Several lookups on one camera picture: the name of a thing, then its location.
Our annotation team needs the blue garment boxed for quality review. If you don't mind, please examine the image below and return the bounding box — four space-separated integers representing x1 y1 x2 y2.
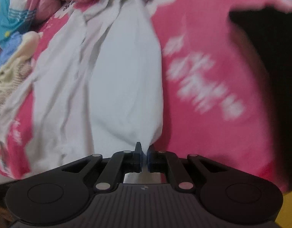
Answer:
0 32 23 68

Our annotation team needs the folded black garment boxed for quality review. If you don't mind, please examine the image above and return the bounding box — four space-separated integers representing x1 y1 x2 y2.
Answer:
228 7 292 190

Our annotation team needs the cream sweater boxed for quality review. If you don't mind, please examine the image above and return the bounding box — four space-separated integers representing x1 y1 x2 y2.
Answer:
0 31 42 74

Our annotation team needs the white shirt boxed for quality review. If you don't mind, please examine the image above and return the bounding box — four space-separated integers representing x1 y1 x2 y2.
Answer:
0 0 165 172

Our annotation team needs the pink floral bed sheet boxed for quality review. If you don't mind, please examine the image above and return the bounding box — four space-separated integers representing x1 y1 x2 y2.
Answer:
0 0 292 193

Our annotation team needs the beige checked knit garment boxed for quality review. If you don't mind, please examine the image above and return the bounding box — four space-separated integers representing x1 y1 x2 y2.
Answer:
0 57 32 108

